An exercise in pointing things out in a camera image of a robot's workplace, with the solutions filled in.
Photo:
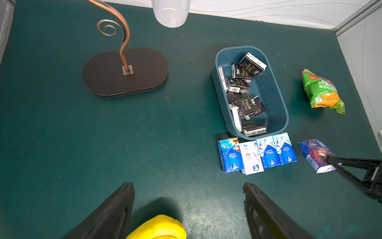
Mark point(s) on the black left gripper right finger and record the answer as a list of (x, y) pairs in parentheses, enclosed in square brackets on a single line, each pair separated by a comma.
[(266, 219)]

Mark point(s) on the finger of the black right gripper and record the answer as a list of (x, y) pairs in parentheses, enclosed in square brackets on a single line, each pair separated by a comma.
[(364, 174)]

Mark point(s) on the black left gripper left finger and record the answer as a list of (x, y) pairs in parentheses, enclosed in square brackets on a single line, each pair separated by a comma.
[(111, 220)]

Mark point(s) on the white blue tissue pack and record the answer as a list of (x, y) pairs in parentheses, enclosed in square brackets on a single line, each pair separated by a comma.
[(251, 158)]

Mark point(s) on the red blue tissue pack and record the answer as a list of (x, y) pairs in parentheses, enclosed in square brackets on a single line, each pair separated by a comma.
[(316, 152)]

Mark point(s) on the light blue tissue pack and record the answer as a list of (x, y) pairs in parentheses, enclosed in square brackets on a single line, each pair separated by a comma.
[(284, 148), (268, 152)]

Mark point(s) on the dark blue tissue pack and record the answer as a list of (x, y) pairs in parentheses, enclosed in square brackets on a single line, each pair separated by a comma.
[(230, 155)]

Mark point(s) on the teal storage box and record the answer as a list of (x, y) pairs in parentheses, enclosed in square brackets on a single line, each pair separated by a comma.
[(265, 86)]

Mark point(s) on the yellow banana bunch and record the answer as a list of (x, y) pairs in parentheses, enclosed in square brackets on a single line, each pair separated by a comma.
[(159, 227)]

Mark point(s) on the black tissue pack bottom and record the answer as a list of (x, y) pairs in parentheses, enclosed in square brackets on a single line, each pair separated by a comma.
[(253, 129)]

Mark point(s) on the green snack bag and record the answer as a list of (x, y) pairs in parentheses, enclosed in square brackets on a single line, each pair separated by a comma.
[(321, 92)]

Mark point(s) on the copper glass rack stand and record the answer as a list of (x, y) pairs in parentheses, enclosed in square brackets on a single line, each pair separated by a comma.
[(126, 71)]

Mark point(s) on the black tissue pack top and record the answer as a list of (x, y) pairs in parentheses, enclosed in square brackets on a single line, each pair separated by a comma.
[(252, 65)]

